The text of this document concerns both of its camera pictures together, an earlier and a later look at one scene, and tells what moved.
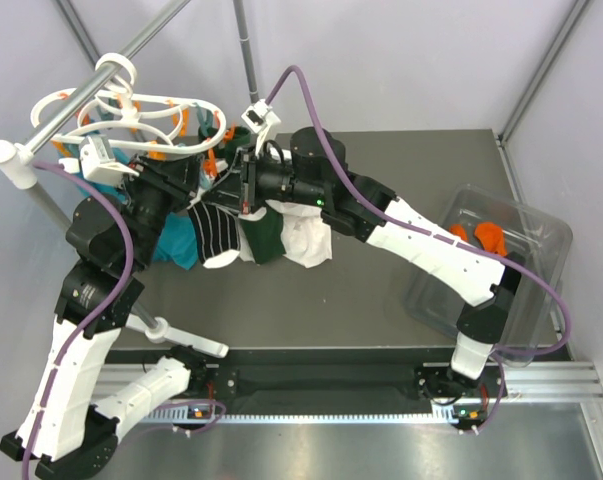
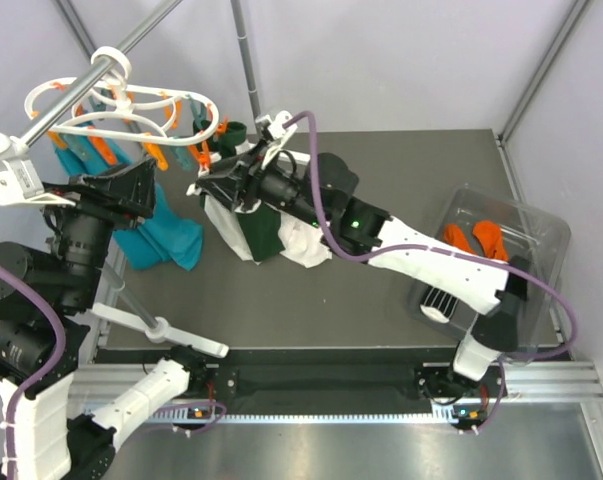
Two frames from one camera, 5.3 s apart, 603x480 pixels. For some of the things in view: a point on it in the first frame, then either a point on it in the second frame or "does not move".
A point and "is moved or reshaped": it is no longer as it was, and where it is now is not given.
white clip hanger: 127,114 is moved or reshaped
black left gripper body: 156,192 to 87,228
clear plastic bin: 535,313 does not move
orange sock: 492,238 does not move
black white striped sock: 218,233 is moved or reshaped
